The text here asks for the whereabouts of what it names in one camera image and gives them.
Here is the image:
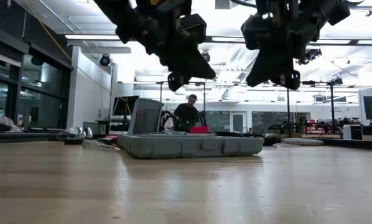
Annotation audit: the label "white box device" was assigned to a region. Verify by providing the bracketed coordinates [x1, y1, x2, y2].
[343, 124, 364, 141]

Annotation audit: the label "grey utility knife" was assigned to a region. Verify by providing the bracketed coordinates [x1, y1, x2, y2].
[281, 138, 325, 147]

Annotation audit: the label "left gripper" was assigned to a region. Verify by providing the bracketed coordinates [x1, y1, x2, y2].
[136, 18, 217, 92]

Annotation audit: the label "background robot workstation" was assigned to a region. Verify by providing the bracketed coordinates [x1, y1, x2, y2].
[268, 114, 344, 139]

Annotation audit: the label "grey plastic tool case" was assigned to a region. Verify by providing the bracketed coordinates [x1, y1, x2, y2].
[116, 133, 265, 160]

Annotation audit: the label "black metal stand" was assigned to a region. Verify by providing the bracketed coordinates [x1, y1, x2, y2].
[156, 80, 207, 114]
[286, 80, 337, 135]

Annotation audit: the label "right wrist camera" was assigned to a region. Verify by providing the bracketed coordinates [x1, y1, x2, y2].
[241, 14, 267, 51]

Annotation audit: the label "black ceiling camera rig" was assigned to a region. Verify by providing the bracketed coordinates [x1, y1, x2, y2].
[297, 48, 323, 66]

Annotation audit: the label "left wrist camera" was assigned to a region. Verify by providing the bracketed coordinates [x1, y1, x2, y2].
[179, 12, 208, 45]

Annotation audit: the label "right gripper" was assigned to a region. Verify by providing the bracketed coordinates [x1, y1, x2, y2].
[245, 12, 313, 91]

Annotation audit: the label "black tape roll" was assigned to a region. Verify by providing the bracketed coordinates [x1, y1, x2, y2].
[63, 138, 85, 146]

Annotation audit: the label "dark framed glass partition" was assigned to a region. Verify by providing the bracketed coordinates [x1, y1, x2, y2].
[0, 12, 75, 134]

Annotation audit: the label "person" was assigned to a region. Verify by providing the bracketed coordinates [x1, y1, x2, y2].
[164, 94, 203, 133]

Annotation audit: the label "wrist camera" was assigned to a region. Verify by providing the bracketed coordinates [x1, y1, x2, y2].
[241, 14, 267, 51]
[179, 12, 208, 45]

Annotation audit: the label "clear safety glasses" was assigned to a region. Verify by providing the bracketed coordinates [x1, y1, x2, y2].
[55, 126, 94, 141]

